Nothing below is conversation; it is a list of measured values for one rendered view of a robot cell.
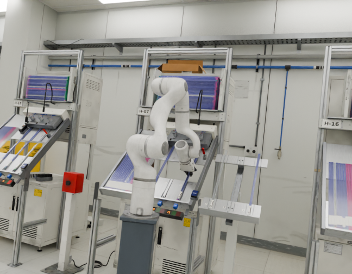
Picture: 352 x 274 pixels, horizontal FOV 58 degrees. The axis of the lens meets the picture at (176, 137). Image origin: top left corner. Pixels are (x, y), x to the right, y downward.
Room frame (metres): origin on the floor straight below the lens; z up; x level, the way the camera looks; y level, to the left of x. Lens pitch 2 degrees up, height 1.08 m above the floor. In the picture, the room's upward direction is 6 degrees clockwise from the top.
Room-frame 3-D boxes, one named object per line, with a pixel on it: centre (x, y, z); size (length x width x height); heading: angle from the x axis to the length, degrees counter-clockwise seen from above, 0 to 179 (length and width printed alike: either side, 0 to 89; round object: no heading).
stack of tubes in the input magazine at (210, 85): (2.60, -0.06, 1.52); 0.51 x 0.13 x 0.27; 68
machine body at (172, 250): (2.73, -0.05, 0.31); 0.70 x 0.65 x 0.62; 68
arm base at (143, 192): (1.68, 0.14, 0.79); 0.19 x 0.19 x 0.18
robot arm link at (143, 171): (1.70, 0.17, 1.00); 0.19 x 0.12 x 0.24; 62
